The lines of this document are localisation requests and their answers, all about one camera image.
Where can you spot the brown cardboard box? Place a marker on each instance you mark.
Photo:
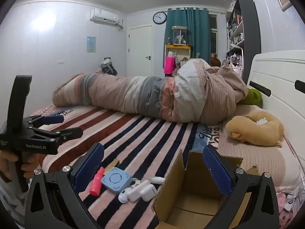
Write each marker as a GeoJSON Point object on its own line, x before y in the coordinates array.
{"type": "Point", "coordinates": [190, 195]}

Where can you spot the white bed headboard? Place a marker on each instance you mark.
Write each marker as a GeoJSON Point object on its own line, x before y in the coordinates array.
{"type": "Point", "coordinates": [278, 71]}

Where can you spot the pink grey quilt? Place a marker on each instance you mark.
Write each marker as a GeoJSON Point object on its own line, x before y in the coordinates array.
{"type": "Point", "coordinates": [133, 95]}

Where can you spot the yellow plush toy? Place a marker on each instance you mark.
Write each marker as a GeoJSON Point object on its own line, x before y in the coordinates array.
{"type": "Point", "coordinates": [262, 128]}

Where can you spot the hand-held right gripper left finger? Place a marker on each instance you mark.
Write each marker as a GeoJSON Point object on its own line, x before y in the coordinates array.
{"type": "Point", "coordinates": [88, 170]}

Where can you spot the white door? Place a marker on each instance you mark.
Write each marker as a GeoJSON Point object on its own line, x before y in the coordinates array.
{"type": "Point", "coordinates": [140, 50]}

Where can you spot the brown teddy bear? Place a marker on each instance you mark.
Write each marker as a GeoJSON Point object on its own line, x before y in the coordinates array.
{"type": "Point", "coordinates": [215, 60]}

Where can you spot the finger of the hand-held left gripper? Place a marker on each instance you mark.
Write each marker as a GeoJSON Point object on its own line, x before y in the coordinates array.
{"type": "Point", "coordinates": [70, 133]}
{"type": "Point", "coordinates": [53, 119]}

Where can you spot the glass display case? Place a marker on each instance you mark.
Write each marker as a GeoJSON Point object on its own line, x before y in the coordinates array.
{"type": "Point", "coordinates": [179, 35]}

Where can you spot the striped blanket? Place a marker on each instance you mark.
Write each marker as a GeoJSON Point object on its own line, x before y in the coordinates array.
{"type": "Point", "coordinates": [133, 138]}

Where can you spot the pink bag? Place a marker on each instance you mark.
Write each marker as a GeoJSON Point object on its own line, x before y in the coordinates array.
{"type": "Point", "coordinates": [169, 65]}

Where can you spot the round wall clock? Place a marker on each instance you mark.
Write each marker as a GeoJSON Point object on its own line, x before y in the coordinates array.
{"type": "Point", "coordinates": [159, 17]}

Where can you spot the dark grey bag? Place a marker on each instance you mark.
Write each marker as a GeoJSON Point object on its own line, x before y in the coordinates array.
{"type": "Point", "coordinates": [108, 67]}

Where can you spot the green plush toy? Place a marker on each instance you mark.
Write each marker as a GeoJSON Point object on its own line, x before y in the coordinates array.
{"type": "Point", "coordinates": [253, 96]}

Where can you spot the small wooden block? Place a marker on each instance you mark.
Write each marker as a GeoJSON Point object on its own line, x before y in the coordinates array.
{"type": "Point", "coordinates": [112, 164]}

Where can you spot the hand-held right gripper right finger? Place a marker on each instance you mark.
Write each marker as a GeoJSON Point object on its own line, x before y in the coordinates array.
{"type": "Point", "coordinates": [218, 174]}

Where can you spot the dark tall bookshelf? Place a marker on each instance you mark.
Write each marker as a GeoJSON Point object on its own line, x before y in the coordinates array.
{"type": "Point", "coordinates": [249, 28]}

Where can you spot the white rounded earphone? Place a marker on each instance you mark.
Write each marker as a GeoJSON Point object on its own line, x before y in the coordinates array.
{"type": "Point", "coordinates": [124, 195]}

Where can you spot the pink plastic bottle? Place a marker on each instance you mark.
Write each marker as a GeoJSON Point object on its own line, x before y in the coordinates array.
{"type": "Point", "coordinates": [96, 182]}

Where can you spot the window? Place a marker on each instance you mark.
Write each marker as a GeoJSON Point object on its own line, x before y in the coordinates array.
{"type": "Point", "coordinates": [213, 35]}

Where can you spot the teal curtain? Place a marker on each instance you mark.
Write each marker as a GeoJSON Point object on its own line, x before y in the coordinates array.
{"type": "Point", "coordinates": [197, 33]}

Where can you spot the person's left hand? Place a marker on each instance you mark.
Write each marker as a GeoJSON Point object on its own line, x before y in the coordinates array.
{"type": "Point", "coordinates": [32, 168]}

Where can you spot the yellow side table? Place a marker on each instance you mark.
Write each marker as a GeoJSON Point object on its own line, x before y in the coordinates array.
{"type": "Point", "coordinates": [178, 47]}

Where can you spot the pink bed sheet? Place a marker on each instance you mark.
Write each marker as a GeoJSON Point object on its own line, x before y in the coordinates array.
{"type": "Point", "coordinates": [262, 162]}

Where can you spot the white earbud case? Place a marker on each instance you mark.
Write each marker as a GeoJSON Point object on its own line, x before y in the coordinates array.
{"type": "Point", "coordinates": [137, 189]}
{"type": "Point", "coordinates": [149, 194]}

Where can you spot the blue square speaker device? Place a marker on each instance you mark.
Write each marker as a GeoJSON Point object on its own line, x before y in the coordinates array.
{"type": "Point", "coordinates": [115, 180]}

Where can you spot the white air conditioner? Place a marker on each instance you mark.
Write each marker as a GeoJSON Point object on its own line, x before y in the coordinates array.
{"type": "Point", "coordinates": [104, 16]}

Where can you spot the small wall poster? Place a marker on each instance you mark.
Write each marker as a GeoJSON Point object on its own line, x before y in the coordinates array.
{"type": "Point", "coordinates": [91, 44]}

